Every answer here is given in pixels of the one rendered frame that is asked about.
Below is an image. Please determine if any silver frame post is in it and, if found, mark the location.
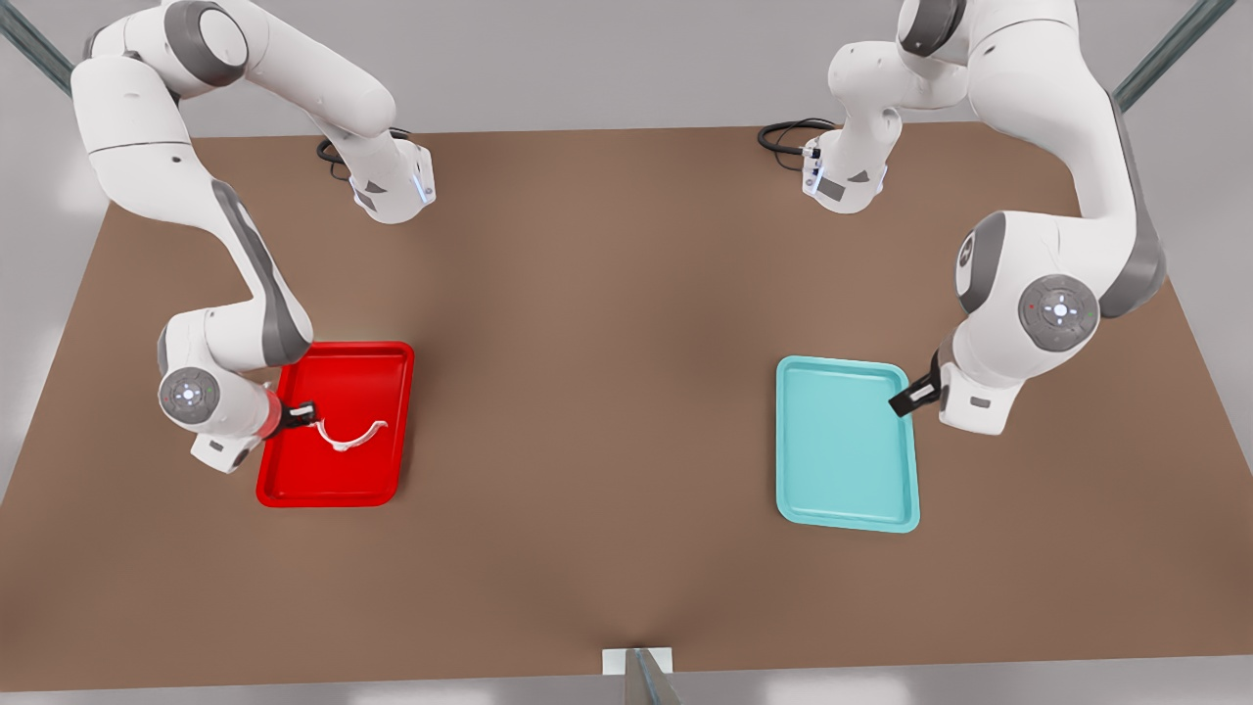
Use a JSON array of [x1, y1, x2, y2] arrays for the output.
[[0, 8, 75, 94], [601, 646, 683, 705], [1113, 0, 1236, 112]]

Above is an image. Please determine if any red plastic tray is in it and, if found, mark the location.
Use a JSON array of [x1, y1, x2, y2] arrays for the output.
[[255, 341, 416, 509]]

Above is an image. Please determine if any teal plastic tray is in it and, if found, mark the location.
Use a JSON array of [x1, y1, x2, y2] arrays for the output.
[[775, 355, 922, 535]]

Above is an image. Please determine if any black cable loop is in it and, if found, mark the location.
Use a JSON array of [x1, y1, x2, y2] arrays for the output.
[[757, 118, 839, 158], [316, 127, 414, 182]]

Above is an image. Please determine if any white drainage pipe clamp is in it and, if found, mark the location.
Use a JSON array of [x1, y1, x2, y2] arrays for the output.
[[313, 417, 390, 453]]

